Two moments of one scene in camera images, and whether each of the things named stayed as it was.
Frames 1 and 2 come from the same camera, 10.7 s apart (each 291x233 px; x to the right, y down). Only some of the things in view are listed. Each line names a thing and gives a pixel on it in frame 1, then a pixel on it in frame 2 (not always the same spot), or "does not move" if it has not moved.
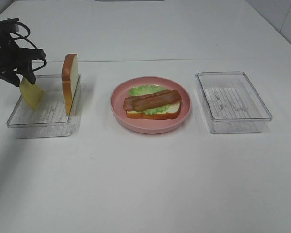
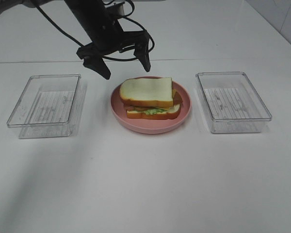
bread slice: (173, 111) does not move
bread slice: (70, 77) -> (148, 92)
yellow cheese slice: (32, 95) -> (165, 105)
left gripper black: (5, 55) -> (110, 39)
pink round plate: (146, 126) does not move
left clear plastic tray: (50, 119) does not move
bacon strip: (127, 105) -> (133, 108)
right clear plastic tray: (231, 102) does not move
